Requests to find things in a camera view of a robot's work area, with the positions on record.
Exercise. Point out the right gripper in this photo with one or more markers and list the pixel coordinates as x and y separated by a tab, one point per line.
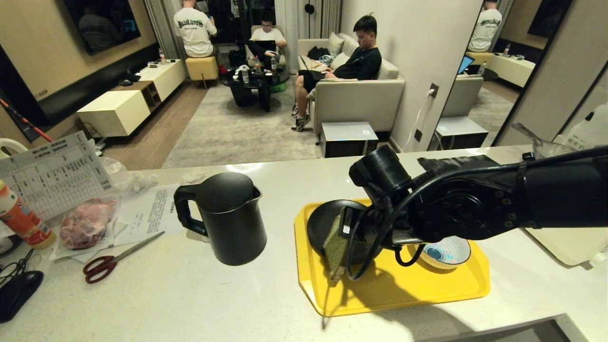
368	228

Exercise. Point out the green scrubbing sponge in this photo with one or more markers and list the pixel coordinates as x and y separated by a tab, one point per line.
335	249

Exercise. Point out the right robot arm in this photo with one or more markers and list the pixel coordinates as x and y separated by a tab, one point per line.
546	190

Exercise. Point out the black electric kettle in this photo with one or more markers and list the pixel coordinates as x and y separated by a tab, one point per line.
235	232

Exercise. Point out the black kettle lid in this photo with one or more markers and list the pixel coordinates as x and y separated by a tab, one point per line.
225	190

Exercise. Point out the black round plate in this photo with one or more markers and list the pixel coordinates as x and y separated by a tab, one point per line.
323	223

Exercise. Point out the yellow plastic tray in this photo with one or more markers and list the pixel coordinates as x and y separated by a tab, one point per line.
408	289

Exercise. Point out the white blue patterned bowl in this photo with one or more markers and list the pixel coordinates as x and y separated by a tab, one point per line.
449	254

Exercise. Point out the grey box side table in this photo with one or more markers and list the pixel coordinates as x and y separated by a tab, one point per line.
349	140

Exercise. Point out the black plastic bag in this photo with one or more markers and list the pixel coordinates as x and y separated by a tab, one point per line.
456	163

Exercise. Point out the beige sofa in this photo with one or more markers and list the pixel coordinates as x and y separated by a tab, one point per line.
356	99

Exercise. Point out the grey area rug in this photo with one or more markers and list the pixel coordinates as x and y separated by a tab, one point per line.
237	133

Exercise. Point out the person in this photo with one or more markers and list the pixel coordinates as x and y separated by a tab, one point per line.
194	31
267	40
361	61

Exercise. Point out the black coffee table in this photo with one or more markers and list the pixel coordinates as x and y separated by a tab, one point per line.
251	88

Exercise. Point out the beige armchair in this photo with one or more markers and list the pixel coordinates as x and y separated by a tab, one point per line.
280	59

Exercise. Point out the clear plastic container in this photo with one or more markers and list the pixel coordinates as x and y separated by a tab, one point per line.
541	145

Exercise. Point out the white flat appliance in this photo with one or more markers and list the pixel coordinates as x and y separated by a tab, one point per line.
570	244

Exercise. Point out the white printed paper sheet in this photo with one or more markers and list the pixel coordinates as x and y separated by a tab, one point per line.
152	213

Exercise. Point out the yellow square stool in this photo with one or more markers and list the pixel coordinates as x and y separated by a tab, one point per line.
202	68

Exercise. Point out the white plastic jug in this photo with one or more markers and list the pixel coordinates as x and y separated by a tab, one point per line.
591	130

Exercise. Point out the crumpled clear plastic wrap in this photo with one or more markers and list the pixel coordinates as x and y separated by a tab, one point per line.
126	176

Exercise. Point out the white low cabinet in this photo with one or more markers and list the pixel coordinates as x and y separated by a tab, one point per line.
164	76
114	111

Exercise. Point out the wooden open shelf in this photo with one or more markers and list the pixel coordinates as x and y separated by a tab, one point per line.
145	92

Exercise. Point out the raw meat in plastic bag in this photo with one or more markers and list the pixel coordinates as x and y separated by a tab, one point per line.
85	224

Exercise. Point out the grey curtain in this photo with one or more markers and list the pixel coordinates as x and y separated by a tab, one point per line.
164	23

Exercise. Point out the printed table chart sheet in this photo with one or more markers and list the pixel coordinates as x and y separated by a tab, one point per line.
52	175

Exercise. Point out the orange labelled bottle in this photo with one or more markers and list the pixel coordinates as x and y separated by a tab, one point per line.
26	221

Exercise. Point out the black computer mouse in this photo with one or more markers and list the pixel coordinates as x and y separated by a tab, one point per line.
16	294

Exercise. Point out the red black stick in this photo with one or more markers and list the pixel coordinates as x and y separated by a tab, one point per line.
23	121

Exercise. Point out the wall power outlet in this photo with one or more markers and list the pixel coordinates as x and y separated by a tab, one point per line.
433	90

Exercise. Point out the tall wall mirror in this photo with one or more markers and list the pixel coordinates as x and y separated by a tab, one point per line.
494	71

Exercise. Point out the wall mounted television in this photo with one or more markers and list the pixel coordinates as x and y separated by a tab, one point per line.
102	23

